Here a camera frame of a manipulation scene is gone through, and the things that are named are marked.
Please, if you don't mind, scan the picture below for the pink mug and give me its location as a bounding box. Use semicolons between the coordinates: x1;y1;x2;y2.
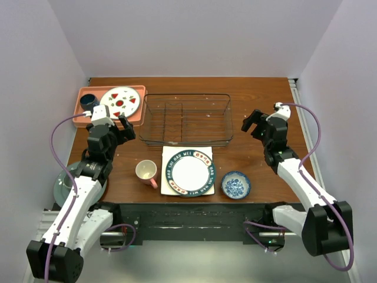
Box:
135;160;158;189

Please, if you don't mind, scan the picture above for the blue floral small bowl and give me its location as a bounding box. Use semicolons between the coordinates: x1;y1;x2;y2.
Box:
221;171;252;200

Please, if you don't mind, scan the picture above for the green rim white plate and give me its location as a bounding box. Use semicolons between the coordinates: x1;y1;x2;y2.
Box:
165;149;217;197

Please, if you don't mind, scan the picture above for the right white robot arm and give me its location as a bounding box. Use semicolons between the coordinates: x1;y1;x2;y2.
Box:
242;106;353;256

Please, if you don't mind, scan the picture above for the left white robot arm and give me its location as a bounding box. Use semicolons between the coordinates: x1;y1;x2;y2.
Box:
26;114;136;282

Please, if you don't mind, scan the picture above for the pink plastic tray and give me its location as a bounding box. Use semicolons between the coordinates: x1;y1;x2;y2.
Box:
72;85;147;128

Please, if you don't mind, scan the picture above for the white watermelon pattern plate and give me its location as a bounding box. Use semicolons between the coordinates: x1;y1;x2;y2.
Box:
100;87;141;120

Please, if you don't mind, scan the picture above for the dark blue mug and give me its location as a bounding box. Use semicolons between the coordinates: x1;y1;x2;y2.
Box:
80;94;100;111

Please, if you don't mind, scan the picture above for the white square plate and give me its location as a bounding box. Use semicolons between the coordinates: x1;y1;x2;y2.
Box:
160;146;216;196

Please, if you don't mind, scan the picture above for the grey green cup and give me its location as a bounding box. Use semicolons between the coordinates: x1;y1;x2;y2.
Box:
63;174;73;190

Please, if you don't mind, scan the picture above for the grey green plate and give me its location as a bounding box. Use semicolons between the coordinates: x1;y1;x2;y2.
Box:
53;170;107;207

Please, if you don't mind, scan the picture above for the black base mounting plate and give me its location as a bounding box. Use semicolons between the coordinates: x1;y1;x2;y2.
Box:
100;203;292;248

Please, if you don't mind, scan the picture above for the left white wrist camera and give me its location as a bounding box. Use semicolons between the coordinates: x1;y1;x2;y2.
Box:
83;104;115;126

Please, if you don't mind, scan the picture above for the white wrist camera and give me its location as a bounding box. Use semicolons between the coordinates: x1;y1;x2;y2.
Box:
266;102;291;121
83;104;115;126

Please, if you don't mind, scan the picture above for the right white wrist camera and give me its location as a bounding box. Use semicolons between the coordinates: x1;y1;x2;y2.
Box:
266;102;291;121

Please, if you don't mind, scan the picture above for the black wire dish rack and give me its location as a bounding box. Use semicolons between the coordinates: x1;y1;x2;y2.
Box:
139;93;233;147

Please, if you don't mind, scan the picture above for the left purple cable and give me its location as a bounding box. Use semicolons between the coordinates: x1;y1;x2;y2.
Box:
44;113;92;281

